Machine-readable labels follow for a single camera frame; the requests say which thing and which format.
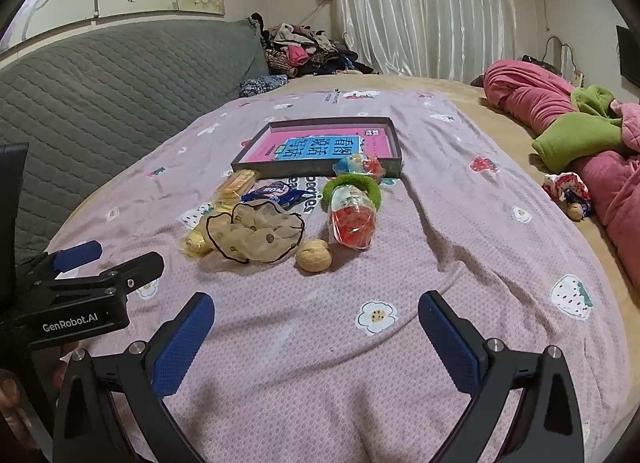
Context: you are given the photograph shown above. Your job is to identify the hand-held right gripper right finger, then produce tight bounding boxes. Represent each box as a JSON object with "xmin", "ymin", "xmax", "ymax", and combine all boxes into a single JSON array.
[{"xmin": 417, "ymin": 290, "xmax": 586, "ymax": 463}]

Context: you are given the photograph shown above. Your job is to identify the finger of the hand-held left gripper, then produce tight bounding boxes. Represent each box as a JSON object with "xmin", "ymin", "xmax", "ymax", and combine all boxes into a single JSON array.
[
  {"xmin": 35, "ymin": 251, "xmax": 166, "ymax": 296},
  {"xmin": 20, "ymin": 240, "xmax": 103, "ymax": 284}
]

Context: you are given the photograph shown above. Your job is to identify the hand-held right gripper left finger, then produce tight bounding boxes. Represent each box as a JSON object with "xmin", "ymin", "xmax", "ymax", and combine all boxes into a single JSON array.
[{"xmin": 52, "ymin": 292, "xmax": 216, "ymax": 463}]

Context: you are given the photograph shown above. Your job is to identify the yellow snack cake packet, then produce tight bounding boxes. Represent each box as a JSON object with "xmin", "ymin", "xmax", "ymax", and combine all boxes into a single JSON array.
[{"xmin": 180, "ymin": 203, "xmax": 241, "ymax": 259}]

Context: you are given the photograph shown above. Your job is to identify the beige sheer hair scrunchie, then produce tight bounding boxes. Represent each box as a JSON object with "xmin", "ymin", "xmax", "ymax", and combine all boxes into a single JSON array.
[{"xmin": 206, "ymin": 200, "xmax": 306, "ymax": 264}]

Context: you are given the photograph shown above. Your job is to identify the orange snack cake packet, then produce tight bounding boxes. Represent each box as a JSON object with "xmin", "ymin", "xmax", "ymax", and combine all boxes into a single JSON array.
[{"xmin": 214, "ymin": 169, "xmax": 261, "ymax": 204}]

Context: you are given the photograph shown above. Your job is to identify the red surprise egg toy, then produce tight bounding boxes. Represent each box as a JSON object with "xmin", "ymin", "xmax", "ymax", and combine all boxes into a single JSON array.
[{"xmin": 327, "ymin": 185, "xmax": 378, "ymax": 250}]

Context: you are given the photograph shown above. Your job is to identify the walnut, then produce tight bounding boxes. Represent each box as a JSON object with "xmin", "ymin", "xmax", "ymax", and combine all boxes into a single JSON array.
[{"xmin": 295, "ymin": 239, "xmax": 333, "ymax": 274}]

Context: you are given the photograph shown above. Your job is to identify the blue cookie packet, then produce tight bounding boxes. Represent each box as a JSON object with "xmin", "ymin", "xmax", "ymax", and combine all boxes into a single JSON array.
[{"xmin": 241, "ymin": 180, "xmax": 307, "ymax": 211}]

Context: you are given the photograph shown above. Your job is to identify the green hair scrunchie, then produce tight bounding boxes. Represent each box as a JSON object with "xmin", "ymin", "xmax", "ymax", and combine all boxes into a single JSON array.
[{"xmin": 321, "ymin": 174, "xmax": 383, "ymax": 211}]

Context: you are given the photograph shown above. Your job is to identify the dark shallow cardboard box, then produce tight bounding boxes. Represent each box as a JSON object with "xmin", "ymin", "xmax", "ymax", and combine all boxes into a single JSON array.
[{"xmin": 230, "ymin": 116, "xmax": 403, "ymax": 180}]

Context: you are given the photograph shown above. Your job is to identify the blue surprise egg toy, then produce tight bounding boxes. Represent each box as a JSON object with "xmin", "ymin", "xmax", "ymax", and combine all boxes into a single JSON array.
[{"xmin": 334, "ymin": 154, "xmax": 386, "ymax": 181}]

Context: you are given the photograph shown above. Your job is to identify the person's left hand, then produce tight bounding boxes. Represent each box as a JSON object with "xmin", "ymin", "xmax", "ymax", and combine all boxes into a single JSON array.
[{"xmin": 0, "ymin": 375, "xmax": 26, "ymax": 449}]

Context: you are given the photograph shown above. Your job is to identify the pink strawberry printed blanket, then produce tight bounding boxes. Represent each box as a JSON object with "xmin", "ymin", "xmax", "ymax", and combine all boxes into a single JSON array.
[{"xmin": 47, "ymin": 88, "xmax": 623, "ymax": 463}]

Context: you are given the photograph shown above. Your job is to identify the grey quilted headboard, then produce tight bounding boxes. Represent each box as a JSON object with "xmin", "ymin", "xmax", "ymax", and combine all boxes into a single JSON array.
[{"xmin": 0, "ymin": 18, "xmax": 271, "ymax": 264}]

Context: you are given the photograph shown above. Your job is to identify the pink book with blue label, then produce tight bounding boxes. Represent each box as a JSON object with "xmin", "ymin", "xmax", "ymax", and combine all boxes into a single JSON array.
[{"xmin": 250, "ymin": 125, "xmax": 396, "ymax": 162}]

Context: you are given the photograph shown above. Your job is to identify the red and white doll toy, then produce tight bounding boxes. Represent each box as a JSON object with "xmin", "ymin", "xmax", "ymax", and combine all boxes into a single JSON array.
[{"xmin": 542, "ymin": 172, "xmax": 593, "ymax": 221}]

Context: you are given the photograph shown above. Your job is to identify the blue patterned cloth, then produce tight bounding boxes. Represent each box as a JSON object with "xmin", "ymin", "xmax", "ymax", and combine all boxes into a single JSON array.
[{"xmin": 239, "ymin": 74, "xmax": 288, "ymax": 98}]

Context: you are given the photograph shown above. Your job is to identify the green fleece blanket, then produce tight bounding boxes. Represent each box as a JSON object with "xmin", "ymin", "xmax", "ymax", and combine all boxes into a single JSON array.
[{"xmin": 531, "ymin": 85, "xmax": 626, "ymax": 174}]

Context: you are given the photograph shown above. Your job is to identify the pink quilt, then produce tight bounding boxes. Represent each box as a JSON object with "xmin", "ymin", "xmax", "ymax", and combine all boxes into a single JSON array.
[{"xmin": 482, "ymin": 59, "xmax": 640, "ymax": 294}]

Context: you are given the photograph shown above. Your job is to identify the pile of clothes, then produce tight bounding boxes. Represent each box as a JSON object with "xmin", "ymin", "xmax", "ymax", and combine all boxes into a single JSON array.
[{"xmin": 250, "ymin": 13, "xmax": 376, "ymax": 78}]

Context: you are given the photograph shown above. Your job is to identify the white arched mirror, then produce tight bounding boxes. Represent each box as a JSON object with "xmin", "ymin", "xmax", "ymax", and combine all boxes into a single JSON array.
[{"xmin": 545, "ymin": 35, "xmax": 576, "ymax": 78}]

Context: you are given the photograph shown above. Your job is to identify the white shiny curtain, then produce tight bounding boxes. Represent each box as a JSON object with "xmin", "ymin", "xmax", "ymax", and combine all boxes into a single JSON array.
[{"xmin": 327, "ymin": 0, "xmax": 518, "ymax": 81}]

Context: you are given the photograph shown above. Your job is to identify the black television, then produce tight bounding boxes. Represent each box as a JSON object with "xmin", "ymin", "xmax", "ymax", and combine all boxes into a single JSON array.
[{"xmin": 616, "ymin": 25, "xmax": 640, "ymax": 88}]

